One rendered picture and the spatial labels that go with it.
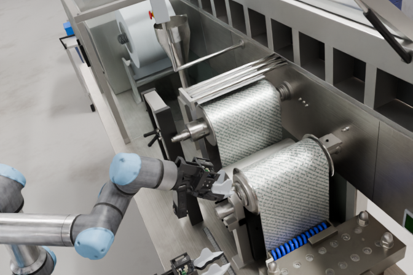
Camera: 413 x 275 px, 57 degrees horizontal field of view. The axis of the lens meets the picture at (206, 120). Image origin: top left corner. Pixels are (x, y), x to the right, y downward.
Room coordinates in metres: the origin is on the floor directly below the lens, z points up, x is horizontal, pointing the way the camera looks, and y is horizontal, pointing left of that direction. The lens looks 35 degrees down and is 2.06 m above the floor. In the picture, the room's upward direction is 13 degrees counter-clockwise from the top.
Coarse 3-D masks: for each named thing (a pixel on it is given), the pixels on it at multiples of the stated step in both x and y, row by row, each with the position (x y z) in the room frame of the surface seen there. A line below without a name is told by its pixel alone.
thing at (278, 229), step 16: (320, 192) 0.77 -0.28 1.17; (288, 208) 0.74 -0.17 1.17; (304, 208) 0.75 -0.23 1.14; (320, 208) 0.77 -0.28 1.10; (272, 224) 0.72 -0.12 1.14; (288, 224) 0.74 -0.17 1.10; (304, 224) 0.75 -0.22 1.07; (320, 224) 0.77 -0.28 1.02; (272, 240) 0.72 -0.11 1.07; (288, 240) 0.73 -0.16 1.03
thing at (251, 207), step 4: (232, 176) 0.81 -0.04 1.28; (236, 176) 0.78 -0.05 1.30; (240, 176) 0.77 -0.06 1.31; (236, 180) 0.79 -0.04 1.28; (240, 180) 0.76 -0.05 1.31; (244, 180) 0.76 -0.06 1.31; (244, 184) 0.75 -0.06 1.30; (244, 188) 0.74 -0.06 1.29; (248, 188) 0.73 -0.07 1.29; (248, 192) 0.73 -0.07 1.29; (248, 196) 0.72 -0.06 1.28; (252, 196) 0.72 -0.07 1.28; (248, 200) 0.73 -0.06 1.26; (252, 200) 0.71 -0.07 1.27; (252, 204) 0.71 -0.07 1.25; (248, 208) 0.74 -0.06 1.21; (252, 208) 0.71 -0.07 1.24
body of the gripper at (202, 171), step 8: (176, 160) 0.75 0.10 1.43; (192, 160) 0.78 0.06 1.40; (200, 160) 0.78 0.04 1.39; (208, 160) 0.80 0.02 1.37; (184, 168) 0.72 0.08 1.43; (192, 168) 0.73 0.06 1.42; (200, 168) 0.74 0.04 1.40; (208, 168) 0.77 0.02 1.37; (184, 176) 0.73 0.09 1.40; (192, 176) 0.73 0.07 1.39; (200, 176) 0.72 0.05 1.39; (208, 176) 0.73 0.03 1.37; (216, 176) 0.73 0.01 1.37; (176, 184) 0.70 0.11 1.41; (192, 184) 0.73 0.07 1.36; (200, 184) 0.72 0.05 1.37; (208, 184) 0.73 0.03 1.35; (192, 192) 0.71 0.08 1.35; (200, 192) 0.71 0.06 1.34
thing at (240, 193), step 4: (236, 184) 0.77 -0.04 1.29; (240, 184) 0.76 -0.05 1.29; (236, 188) 0.77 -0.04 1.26; (240, 188) 0.75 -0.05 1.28; (236, 192) 0.78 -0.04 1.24; (240, 192) 0.75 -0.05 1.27; (244, 192) 0.74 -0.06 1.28; (240, 196) 0.75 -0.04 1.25; (244, 196) 0.73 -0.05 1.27; (240, 200) 0.76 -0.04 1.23; (244, 200) 0.73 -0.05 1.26; (244, 204) 0.74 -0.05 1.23; (248, 204) 0.74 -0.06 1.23
